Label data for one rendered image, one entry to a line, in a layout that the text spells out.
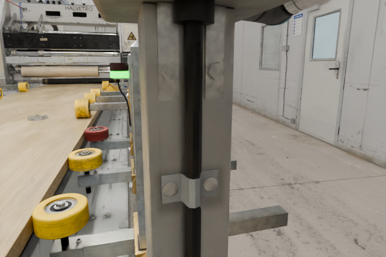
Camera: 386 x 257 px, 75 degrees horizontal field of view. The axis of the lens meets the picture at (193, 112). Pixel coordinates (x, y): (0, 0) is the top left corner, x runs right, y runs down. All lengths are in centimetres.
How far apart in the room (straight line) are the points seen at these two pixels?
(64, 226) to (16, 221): 7
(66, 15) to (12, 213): 317
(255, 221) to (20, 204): 42
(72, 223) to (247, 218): 31
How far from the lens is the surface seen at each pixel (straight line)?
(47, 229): 46
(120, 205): 102
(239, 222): 53
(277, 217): 57
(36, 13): 363
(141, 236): 44
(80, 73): 321
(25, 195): 56
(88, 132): 92
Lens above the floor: 113
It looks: 11 degrees down
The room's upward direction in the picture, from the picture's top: straight up
